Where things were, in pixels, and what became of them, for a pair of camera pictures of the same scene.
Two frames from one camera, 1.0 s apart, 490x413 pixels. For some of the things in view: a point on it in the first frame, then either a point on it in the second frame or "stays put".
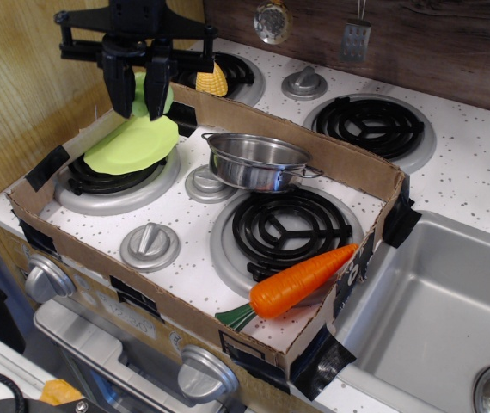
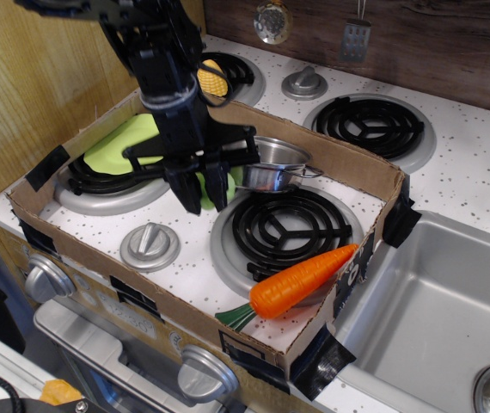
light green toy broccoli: x=139 y=105 to x=234 y=179
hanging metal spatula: x=355 y=38 stays put
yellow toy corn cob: x=214 y=83 stays put
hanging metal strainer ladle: x=272 y=22 stays put
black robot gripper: x=126 y=29 to x=188 y=141
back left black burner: x=246 y=81 stays put
